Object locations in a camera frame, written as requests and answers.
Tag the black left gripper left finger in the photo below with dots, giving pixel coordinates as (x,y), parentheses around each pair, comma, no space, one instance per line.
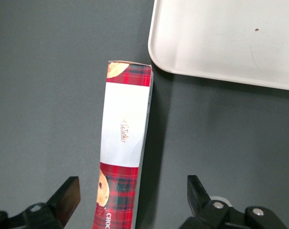
(67,198)

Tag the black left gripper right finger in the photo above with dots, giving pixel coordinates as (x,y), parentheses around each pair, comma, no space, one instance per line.
(198,198)

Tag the red tartan cookie box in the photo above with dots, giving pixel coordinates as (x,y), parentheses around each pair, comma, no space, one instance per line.
(122,124)

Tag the beige plastic tray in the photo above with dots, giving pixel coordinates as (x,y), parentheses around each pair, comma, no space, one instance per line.
(225,40)

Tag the dark grey table mat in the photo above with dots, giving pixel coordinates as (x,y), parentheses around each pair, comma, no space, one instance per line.
(39,95)

